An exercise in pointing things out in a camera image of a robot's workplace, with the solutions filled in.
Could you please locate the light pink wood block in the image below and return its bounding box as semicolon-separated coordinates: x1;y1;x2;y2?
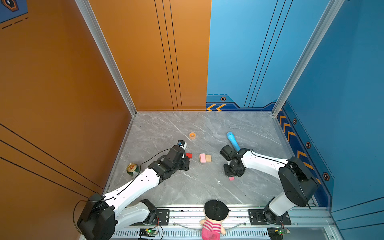
199;154;206;164

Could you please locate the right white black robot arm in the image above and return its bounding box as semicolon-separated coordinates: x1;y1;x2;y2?
220;145;320;225

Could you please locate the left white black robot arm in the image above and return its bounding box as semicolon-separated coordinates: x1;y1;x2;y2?
74;140;190;240

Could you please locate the blue toy microphone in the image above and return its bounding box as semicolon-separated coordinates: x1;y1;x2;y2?
227;132;241;152

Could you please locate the green gold tin can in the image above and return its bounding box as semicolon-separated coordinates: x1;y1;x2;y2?
126;163;141;176

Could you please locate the orange tape roll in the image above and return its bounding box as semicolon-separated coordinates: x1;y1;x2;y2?
189;132;197;140

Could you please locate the doll with black hat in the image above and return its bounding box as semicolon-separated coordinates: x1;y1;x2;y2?
200;200;230;240

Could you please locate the left green circuit board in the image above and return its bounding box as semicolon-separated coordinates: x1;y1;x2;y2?
138;229;159;240

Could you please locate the green circuit board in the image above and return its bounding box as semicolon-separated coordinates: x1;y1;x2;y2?
138;229;159;240
267;228;291;240

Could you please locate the right green circuit board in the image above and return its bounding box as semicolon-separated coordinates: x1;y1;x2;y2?
267;228;291;240

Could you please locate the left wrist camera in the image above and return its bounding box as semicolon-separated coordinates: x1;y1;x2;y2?
178;140;187;150

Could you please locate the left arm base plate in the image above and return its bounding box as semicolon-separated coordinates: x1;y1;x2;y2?
150;209;170;226

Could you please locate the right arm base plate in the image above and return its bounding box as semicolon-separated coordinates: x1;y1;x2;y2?
248;209;292;226

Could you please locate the aluminium front rail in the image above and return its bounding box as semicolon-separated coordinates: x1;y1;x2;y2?
115;206;336;231

